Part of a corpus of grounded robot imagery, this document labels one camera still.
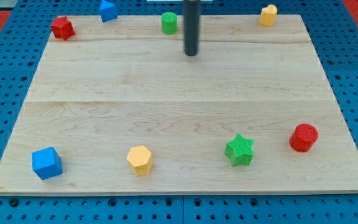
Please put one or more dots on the light wooden board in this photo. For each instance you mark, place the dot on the light wooden board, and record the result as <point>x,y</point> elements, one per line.
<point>121,84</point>

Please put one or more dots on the yellow hexagon block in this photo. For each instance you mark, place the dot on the yellow hexagon block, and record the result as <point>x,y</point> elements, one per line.
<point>140,160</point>

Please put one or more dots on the green star block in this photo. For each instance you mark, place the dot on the green star block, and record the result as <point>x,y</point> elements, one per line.
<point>239,150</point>

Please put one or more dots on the green cylinder block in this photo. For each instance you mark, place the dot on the green cylinder block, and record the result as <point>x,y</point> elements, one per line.
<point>169,23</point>

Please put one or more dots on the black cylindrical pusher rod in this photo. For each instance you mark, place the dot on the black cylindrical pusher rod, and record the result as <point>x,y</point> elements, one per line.
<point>191,25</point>

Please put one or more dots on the blue triangular block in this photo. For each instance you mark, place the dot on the blue triangular block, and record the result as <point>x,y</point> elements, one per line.
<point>108,11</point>

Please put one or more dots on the red cylinder block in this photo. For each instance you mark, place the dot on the red cylinder block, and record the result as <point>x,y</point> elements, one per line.
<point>303,137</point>

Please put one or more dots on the yellow heart block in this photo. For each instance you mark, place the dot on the yellow heart block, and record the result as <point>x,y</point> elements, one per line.
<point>268,15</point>

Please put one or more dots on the blue cube block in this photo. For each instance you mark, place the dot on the blue cube block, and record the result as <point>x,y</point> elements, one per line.
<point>46,163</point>

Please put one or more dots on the red star block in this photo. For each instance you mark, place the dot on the red star block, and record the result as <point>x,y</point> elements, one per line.
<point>62,28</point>

